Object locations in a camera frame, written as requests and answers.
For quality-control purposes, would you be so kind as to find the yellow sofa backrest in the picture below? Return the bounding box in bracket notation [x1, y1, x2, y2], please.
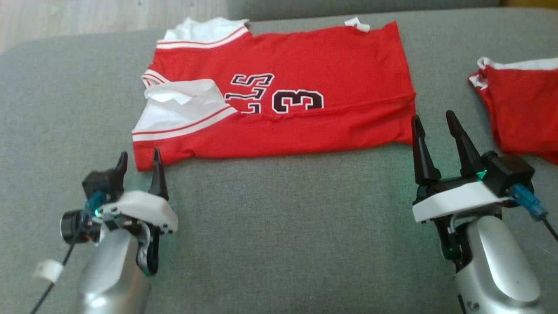
[499, 0, 558, 9]

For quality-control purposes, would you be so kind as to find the red basketball jersey number 23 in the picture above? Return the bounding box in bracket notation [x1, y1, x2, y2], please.
[132, 17, 417, 172]

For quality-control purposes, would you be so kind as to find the red shorts white stripe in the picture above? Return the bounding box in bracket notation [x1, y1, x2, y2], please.
[468, 57, 558, 166]

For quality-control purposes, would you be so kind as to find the teal cable connector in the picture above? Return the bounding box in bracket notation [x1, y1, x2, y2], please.
[85, 191, 108, 217]
[509, 183, 549, 220]

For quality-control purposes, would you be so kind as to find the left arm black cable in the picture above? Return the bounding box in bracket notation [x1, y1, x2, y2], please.
[30, 214, 90, 314]

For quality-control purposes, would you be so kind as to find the right teal cable connector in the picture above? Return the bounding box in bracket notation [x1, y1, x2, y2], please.
[509, 183, 549, 220]

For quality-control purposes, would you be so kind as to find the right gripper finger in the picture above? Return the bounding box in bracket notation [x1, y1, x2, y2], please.
[446, 110, 487, 177]
[411, 115, 442, 186]

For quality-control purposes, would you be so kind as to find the left teal cable connector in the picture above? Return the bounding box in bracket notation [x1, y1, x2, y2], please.
[85, 191, 108, 217]

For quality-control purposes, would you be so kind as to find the grey and yellow sofa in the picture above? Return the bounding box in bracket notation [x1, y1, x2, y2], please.
[0, 8, 558, 314]

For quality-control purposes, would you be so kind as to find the white cable tape tag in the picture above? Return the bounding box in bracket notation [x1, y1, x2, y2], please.
[34, 259, 64, 283]

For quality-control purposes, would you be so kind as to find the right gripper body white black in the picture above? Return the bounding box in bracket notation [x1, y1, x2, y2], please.
[412, 173, 515, 224]

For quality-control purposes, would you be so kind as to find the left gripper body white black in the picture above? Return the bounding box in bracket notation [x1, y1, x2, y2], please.
[94, 191, 179, 234]

